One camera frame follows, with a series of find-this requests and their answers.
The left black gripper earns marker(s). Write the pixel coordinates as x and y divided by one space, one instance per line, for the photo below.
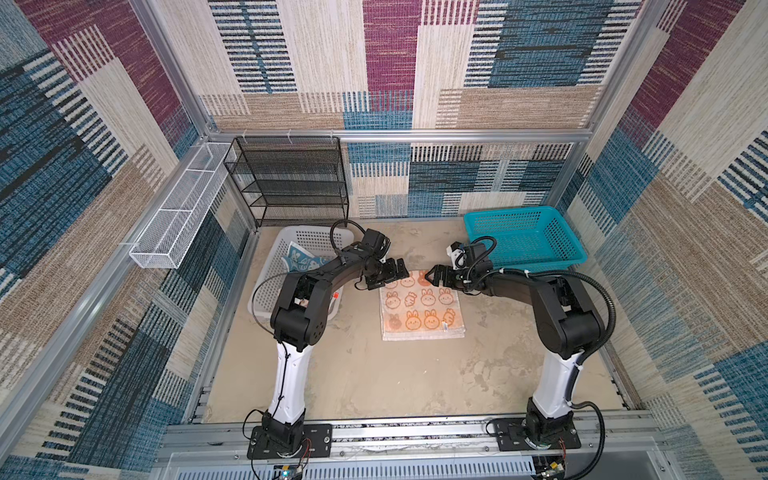
390 274

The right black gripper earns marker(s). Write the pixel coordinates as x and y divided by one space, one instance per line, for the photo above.
438 270

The orange bunny pattern towel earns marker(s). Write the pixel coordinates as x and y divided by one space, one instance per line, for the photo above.
414 310

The white plastic laundry basket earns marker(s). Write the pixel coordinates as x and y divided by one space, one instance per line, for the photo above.
316 239

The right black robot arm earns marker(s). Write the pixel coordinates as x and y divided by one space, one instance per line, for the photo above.
574 317

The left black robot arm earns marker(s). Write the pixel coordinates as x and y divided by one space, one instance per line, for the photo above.
299 319

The blue bunny pattern towel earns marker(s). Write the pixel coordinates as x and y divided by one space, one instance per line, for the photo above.
299 259

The teal plastic basket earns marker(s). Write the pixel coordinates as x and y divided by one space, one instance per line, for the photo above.
528 238

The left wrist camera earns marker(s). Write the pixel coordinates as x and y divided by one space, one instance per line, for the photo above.
376 243

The black wire shelf rack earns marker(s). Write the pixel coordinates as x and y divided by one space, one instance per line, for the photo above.
290 180

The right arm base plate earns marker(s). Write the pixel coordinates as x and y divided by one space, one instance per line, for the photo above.
532 433

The aluminium mounting rail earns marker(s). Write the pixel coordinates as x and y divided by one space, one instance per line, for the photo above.
438 447

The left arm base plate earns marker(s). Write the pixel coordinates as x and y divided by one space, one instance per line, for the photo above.
291 442

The white wire mesh tray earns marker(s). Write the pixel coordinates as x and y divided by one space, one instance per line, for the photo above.
166 240

